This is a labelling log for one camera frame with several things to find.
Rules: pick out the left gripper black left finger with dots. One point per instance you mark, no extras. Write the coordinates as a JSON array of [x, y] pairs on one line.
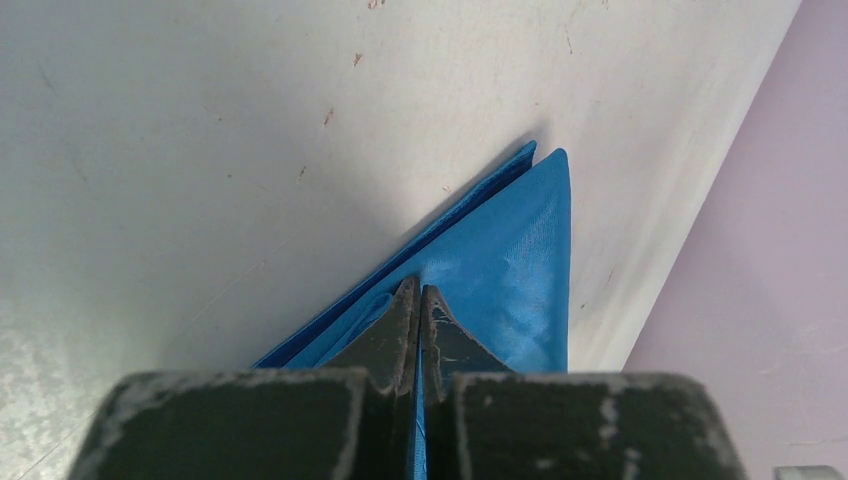
[[352, 418]]

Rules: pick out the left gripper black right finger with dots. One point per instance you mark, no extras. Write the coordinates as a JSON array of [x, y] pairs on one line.
[[486, 421]]

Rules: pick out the blue cloth napkin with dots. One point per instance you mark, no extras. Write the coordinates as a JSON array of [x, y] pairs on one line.
[[500, 258]]

